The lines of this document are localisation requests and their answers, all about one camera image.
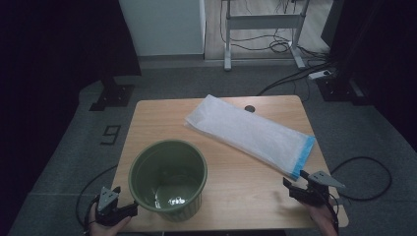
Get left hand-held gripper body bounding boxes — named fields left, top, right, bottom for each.
left=93, top=186, right=126, bottom=227

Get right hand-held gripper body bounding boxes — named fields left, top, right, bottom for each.
left=289, top=169, right=346, bottom=207

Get green plastic bin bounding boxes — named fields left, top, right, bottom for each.
left=128, top=139, right=209, bottom=223

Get white blue-edged plastic bag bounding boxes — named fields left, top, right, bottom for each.
left=184, top=93, right=317, bottom=181

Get person's left hand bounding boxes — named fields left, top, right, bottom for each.
left=88, top=203, right=133, bottom=236

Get person's right hand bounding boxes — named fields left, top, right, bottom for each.
left=302, top=201, right=339, bottom=236

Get black stand base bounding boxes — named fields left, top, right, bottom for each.
left=315, top=76, right=373, bottom=106
left=89, top=76, right=136, bottom=112

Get white power strip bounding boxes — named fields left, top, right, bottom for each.
left=307, top=69, right=333, bottom=81

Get black curtain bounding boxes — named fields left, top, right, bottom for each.
left=320, top=0, right=417, bottom=151
left=0, top=0, right=143, bottom=227

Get white-framed desk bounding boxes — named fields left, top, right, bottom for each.
left=221, top=0, right=311, bottom=72

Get white partition panel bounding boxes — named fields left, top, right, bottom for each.
left=118, top=0, right=207, bottom=57

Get black cable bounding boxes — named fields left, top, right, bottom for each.
left=75, top=164, right=118, bottom=235
left=323, top=155, right=393, bottom=234

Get thick black floor cables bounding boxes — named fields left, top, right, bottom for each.
left=256, top=61, right=336, bottom=102

